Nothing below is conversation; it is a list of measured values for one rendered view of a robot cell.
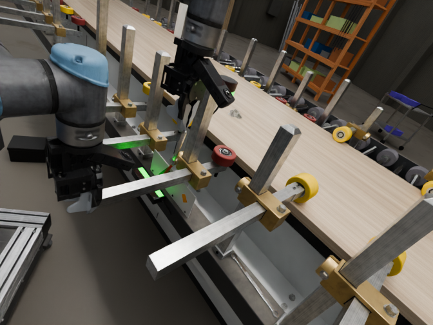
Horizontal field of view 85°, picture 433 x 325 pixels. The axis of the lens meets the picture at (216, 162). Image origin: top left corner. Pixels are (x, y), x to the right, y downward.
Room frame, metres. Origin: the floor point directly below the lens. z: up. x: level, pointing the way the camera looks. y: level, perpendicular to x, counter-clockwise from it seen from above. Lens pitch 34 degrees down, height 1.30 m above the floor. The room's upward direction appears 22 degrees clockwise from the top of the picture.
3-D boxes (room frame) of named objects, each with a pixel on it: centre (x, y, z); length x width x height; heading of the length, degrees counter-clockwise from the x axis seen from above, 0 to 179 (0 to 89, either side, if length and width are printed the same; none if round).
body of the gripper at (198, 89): (0.54, 0.14, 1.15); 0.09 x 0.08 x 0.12; 74
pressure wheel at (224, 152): (0.68, -0.01, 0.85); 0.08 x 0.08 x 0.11
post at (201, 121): (0.61, 0.08, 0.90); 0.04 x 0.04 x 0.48; 53
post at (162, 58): (0.76, 0.29, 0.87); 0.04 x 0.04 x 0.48; 53
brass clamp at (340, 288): (0.30, -0.34, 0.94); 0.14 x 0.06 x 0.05; 53
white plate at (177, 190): (0.61, 0.12, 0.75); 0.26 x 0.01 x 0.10; 53
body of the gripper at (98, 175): (0.32, 0.25, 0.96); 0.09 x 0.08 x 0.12; 143
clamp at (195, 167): (0.60, 0.06, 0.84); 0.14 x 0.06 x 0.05; 53
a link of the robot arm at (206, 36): (0.54, 0.13, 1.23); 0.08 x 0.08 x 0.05
